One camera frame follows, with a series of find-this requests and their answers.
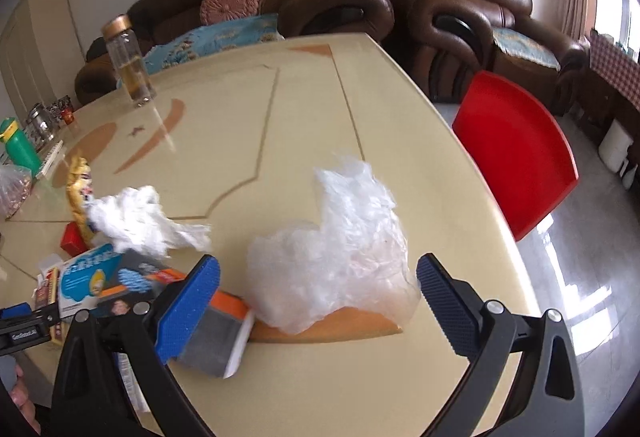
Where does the red yellow small carton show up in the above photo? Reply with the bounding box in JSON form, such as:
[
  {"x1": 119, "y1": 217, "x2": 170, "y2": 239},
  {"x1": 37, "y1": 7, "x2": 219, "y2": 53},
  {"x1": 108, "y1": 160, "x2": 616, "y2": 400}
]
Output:
[{"x1": 35, "y1": 254, "x2": 65, "y2": 346}]

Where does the pink round cushion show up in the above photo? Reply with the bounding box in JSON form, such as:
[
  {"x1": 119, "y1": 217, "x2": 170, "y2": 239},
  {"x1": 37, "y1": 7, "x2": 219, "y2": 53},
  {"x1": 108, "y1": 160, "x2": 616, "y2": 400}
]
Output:
[{"x1": 200, "y1": 0, "x2": 259, "y2": 26}]

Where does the small red box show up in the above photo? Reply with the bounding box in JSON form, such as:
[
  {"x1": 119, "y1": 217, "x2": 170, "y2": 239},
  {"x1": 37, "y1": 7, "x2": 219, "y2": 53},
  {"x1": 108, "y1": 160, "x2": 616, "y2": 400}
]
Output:
[{"x1": 60, "y1": 221, "x2": 89, "y2": 257}]

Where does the green plastic bottle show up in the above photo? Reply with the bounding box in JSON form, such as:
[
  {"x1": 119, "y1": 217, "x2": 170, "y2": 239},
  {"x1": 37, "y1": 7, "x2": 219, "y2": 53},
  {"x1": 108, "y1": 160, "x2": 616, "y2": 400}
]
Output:
[{"x1": 1, "y1": 118, "x2": 42, "y2": 177}]

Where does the brown leather armchair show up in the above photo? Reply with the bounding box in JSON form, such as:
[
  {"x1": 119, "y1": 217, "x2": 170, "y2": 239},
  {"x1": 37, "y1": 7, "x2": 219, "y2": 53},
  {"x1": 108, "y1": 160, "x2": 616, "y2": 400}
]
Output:
[{"x1": 383, "y1": 0, "x2": 587, "y2": 116}]

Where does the beige wooden cabinet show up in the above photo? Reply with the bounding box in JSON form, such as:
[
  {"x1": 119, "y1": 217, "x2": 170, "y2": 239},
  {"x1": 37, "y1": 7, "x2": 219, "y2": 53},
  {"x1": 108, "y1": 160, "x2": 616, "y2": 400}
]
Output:
[{"x1": 1, "y1": 0, "x2": 85, "y2": 121}]

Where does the white appliance on floor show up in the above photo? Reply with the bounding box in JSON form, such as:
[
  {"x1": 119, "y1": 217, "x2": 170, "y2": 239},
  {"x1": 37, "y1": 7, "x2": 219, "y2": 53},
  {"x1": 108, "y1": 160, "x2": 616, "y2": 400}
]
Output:
[{"x1": 598, "y1": 120, "x2": 632, "y2": 173}]

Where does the glass bottle with gold cap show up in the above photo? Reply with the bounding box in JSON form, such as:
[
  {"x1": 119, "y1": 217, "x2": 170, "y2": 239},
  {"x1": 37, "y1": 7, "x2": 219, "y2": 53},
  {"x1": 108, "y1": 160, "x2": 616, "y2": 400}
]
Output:
[{"x1": 102, "y1": 15, "x2": 155, "y2": 107}]

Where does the clear bag with snacks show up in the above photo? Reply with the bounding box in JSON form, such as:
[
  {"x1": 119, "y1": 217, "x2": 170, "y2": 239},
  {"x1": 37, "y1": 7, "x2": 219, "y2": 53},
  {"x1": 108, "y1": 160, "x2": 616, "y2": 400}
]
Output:
[{"x1": 0, "y1": 164, "x2": 32, "y2": 219}]

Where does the white blue striped medicine box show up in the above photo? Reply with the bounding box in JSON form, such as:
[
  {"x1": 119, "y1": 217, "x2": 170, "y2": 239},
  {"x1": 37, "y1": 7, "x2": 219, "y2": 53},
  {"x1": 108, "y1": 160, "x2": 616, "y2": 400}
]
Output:
[{"x1": 116, "y1": 353, "x2": 151, "y2": 413}]

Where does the red plastic chair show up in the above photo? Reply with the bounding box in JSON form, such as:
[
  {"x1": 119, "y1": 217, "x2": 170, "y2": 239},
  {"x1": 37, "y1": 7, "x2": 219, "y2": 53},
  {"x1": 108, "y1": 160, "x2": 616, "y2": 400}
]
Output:
[{"x1": 452, "y1": 71, "x2": 579, "y2": 241}]

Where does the black orange cardboard box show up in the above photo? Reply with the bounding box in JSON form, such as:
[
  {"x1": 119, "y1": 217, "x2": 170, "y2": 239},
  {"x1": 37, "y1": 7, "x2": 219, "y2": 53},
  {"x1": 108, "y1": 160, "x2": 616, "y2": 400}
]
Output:
[{"x1": 94, "y1": 251, "x2": 255, "y2": 379}]

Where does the blue armchair seat cushion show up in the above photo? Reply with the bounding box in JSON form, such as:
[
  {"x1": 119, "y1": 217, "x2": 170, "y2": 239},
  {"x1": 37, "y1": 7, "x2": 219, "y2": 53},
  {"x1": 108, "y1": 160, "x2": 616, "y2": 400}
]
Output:
[{"x1": 492, "y1": 28, "x2": 561, "y2": 71}]

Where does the person's left hand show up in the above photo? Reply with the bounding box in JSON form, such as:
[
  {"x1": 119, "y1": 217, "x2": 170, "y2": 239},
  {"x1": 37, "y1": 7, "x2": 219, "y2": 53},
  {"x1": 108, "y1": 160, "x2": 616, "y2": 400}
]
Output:
[{"x1": 10, "y1": 363, "x2": 41, "y2": 435}]

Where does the gold snack wrapper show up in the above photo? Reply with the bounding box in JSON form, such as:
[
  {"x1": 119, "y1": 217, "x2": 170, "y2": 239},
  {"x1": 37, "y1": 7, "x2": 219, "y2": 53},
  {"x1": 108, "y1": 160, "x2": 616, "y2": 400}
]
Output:
[{"x1": 66, "y1": 154, "x2": 94, "y2": 246}]

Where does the clear plastic bag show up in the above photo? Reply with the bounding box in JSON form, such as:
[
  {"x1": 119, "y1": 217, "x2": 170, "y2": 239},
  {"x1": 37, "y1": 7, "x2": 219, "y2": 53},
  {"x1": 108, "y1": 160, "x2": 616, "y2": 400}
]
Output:
[{"x1": 246, "y1": 158, "x2": 420, "y2": 335}]

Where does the white crumpled tissue paper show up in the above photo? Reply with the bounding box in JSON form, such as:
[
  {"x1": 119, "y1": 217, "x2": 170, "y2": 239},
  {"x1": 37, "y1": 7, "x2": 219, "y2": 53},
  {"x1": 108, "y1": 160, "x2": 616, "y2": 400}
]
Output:
[{"x1": 86, "y1": 186, "x2": 210, "y2": 259}]

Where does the checkered cloth side table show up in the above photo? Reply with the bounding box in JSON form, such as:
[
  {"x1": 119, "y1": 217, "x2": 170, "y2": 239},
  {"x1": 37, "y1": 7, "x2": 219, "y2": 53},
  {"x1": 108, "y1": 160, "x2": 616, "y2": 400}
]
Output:
[{"x1": 589, "y1": 29, "x2": 640, "y2": 109}]

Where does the glass jar with metal lid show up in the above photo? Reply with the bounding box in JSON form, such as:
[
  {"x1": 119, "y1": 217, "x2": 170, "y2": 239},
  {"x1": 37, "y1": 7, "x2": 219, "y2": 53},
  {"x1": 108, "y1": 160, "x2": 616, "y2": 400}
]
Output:
[{"x1": 25, "y1": 102, "x2": 58, "y2": 151}]

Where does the blue patterned sofa cover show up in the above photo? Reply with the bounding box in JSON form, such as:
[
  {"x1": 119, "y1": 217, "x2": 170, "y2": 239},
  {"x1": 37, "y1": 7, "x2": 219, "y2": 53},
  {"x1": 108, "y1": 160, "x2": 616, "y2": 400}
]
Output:
[{"x1": 143, "y1": 14, "x2": 283, "y2": 75}]

